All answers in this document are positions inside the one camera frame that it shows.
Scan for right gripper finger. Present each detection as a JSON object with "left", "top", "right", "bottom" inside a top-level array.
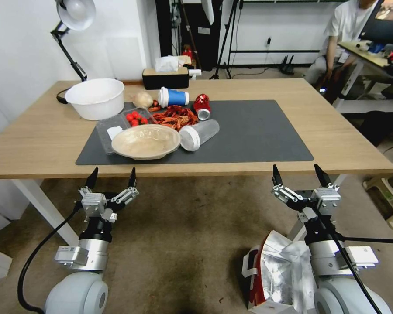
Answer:
[
  {"left": 314, "top": 164, "right": 340, "bottom": 193},
  {"left": 271, "top": 164, "right": 304, "bottom": 203}
]

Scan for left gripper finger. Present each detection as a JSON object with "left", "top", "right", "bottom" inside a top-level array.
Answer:
[
  {"left": 78, "top": 167, "right": 99, "bottom": 197},
  {"left": 111, "top": 167, "right": 140, "bottom": 206}
]

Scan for red white foil delivery bag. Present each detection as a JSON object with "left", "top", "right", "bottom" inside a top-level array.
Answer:
[{"left": 241, "top": 230, "right": 320, "bottom": 311}]

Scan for black bag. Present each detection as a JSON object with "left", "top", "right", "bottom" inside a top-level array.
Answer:
[{"left": 360, "top": 111, "right": 393, "bottom": 148}]

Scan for beige paper bowl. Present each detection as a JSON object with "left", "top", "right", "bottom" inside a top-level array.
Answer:
[{"left": 111, "top": 124, "right": 181, "bottom": 160}]

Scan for dark grey table mat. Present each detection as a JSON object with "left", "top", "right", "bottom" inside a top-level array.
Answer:
[{"left": 76, "top": 99, "right": 315, "bottom": 166}]

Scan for white crumpled napkin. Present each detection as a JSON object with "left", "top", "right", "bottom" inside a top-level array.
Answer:
[{"left": 107, "top": 126, "right": 124, "bottom": 141}]

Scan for clear plastic clamshell container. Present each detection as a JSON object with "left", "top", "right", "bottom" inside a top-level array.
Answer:
[{"left": 96, "top": 107, "right": 158, "bottom": 155}]

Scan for beige plastic stool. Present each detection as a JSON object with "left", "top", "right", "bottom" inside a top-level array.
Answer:
[{"left": 362, "top": 163, "right": 393, "bottom": 235}]

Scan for white plastic basin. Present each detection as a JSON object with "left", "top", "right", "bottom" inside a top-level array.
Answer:
[{"left": 64, "top": 78, "right": 125, "bottom": 121}]

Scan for pile of red crayfish shells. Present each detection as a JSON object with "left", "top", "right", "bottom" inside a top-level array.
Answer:
[{"left": 149, "top": 100, "right": 200, "bottom": 131}]

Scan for clear plastic cup with lid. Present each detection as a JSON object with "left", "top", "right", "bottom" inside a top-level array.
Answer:
[{"left": 179, "top": 119, "right": 221, "bottom": 152}]

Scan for white low cabinet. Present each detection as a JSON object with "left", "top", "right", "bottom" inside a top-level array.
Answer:
[{"left": 0, "top": 176, "right": 30, "bottom": 283}]

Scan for blue paper cup white lid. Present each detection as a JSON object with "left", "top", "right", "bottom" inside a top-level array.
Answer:
[{"left": 158, "top": 86, "right": 190, "bottom": 108}]

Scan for crushed red drink can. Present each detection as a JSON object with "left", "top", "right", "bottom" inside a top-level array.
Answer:
[{"left": 192, "top": 94, "right": 213, "bottom": 121}]

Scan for black tissue box wooden lid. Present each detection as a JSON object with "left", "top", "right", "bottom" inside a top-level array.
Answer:
[{"left": 141, "top": 67, "right": 190, "bottom": 90}]

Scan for black wifi router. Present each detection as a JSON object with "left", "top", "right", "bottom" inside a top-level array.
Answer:
[{"left": 275, "top": 55, "right": 295, "bottom": 76}]

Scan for white tissue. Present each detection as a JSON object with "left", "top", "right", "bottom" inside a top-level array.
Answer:
[{"left": 155, "top": 55, "right": 179, "bottom": 73}]

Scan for red fire extinguisher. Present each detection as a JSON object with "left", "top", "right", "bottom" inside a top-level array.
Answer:
[{"left": 182, "top": 45, "right": 194, "bottom": 66}]

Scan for black backdrop panel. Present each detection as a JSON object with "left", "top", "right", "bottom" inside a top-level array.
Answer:
[{"left": 155, "top": 0, "right": 224, "bottom": 71}]

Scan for person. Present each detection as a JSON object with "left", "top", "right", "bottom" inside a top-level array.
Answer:
[{"left": 303, "top": 0, "right": 380, "bottom": 102}]

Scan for black tripod stand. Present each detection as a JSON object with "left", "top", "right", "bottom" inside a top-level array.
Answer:
[{"left": 209, "top": 0, "right": 241, "bottom": 80}]

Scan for black computer monitor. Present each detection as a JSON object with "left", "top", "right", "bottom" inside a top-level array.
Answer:
[{"left": 360, "top": 0, "right": 393, "bottom": 43}]

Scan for white desk lamp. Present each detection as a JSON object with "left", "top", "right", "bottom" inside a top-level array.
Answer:
[{"left": 50, "top": 0, "right": 97, "bottom": 105}]

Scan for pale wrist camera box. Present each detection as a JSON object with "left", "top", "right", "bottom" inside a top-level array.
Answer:
[
  {"left": 81, "top": 192, "right": 106, "bottom": 217},
  {"left": 311, "top": 187, "right": 342, "bottom": 210}
]

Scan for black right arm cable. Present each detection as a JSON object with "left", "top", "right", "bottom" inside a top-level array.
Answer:
[{"left": 309, "top": 196, "right": 384, "bottom": 314}]

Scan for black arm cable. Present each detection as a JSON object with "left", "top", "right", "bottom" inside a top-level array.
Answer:
[
  {"left": 17, "top": 201, "right": 83, "bottom": 314},
  {"left": 309, "top": 196, "right": 384, "bottom": 314}
]

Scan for black taut cable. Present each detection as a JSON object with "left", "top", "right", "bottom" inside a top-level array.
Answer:
[{"left": 339, "top": 236, "right": 393, "bottom": 245}]

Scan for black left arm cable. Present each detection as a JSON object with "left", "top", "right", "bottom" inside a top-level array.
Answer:
[{"left": 17, "top": 201, "right": 83, "bottom": 314}]

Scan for side desk white frame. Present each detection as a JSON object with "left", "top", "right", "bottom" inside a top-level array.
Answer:
[{"left": 332, "top": 41, "right": 393, "bottom": 114}]

